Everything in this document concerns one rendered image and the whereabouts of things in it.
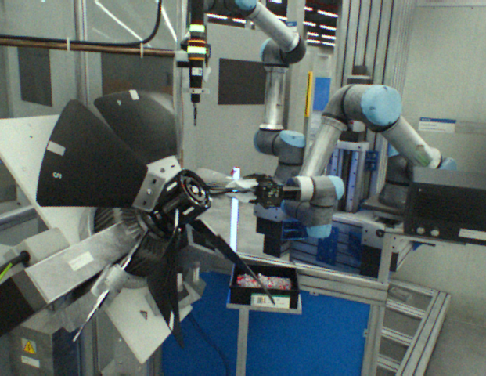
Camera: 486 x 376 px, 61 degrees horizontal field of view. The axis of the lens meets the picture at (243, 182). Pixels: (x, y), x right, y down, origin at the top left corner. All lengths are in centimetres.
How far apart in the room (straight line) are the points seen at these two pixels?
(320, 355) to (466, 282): 163
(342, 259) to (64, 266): 125
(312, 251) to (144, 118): 105
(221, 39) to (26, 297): 457
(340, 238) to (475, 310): 154
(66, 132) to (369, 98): 85
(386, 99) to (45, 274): 101
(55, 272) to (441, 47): 243
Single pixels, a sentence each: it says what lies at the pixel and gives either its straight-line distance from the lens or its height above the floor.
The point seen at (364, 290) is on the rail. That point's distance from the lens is 149.
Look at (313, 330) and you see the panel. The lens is 161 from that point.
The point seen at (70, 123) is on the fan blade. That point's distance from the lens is 90.
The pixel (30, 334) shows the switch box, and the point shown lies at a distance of 127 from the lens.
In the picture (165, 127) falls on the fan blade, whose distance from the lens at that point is 115.
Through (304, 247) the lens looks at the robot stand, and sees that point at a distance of 191.
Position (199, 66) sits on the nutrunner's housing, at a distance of 108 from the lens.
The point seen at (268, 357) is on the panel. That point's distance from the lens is 172.
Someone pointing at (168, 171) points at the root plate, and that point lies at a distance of 109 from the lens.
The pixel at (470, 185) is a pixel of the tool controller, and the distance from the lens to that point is 134.
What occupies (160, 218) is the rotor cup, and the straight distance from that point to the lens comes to 104.
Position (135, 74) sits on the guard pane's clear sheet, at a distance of 217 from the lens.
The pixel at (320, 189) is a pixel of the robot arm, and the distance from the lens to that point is 125.
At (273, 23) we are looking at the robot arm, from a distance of 173.
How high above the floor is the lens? 149
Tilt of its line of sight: 14 degrees down
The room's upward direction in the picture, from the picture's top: 3 degrees clockwise
